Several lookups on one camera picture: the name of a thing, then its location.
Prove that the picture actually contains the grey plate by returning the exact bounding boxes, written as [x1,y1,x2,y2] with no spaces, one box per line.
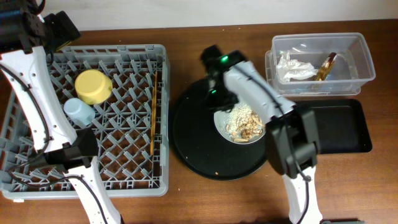
[213,111,265,144]

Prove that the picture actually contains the wooden chopstick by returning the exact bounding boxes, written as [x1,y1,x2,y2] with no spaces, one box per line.
[150,72,158,156]
[151,71,158,146]

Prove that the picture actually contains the yellow plastic bowl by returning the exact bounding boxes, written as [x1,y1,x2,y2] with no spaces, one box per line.
[75,70,113,105]

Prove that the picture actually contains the white tissue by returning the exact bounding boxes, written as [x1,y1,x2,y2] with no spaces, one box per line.
[276,52,318,82]

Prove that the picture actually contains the light blue plastic cup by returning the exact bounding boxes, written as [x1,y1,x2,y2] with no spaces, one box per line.
[63,98,95,126]

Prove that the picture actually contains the gold foil wrapper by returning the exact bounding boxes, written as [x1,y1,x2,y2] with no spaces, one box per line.
[315,52,337,83]

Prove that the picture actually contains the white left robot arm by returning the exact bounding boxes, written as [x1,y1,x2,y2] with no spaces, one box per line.
[1,0,124,223]

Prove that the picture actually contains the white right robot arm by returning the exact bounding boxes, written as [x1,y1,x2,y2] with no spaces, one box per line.
[200,45,323,223]

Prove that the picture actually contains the grey dishwasher rack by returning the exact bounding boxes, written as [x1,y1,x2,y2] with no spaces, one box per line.
[1,44,170,201]

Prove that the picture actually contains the food scraps on plate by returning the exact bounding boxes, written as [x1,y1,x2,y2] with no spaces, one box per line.
[225,103,265,143]

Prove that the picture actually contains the round black tray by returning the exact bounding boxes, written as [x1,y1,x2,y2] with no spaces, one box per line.
[169,80,267,180]

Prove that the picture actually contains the clear plastic bin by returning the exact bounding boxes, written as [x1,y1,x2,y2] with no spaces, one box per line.
[265,32,376,96]

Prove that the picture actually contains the black rectangular tray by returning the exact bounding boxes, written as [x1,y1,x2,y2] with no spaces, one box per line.
[297,99,373,154]

